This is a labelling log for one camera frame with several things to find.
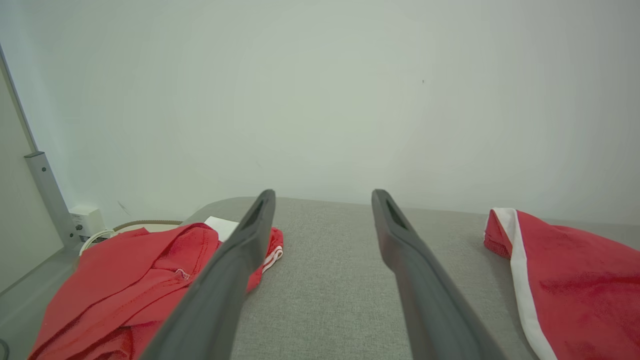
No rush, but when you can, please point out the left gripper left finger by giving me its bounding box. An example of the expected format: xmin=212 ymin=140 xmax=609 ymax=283
xmin=140 ymin=189 xmax=277 ymax=360

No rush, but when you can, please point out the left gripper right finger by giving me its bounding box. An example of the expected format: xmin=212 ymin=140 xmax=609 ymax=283
xmin=371 ymin=189 xmax=508 ymax=360

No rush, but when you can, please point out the red jersey white striped trim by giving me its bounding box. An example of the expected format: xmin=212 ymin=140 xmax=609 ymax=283
xmin=27 ymin=216 xmax=284 ymax=360

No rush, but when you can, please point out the red garment white band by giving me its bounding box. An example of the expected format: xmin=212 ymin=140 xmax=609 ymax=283
xmin=483 ymin=207 xmax=640 ymax=360

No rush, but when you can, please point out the white power adapter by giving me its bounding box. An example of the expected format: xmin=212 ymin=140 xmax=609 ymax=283
xmin=70 ymin=205 xmax=106 ymax=238

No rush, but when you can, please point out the white cable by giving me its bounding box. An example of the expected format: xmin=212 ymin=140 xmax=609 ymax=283
xmin=79 ymin=228 xmax=119 ymax=256

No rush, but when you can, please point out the grey metal post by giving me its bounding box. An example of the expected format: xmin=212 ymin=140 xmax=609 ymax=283
xmin=24 ymin=151 xmax=82 ymax=251

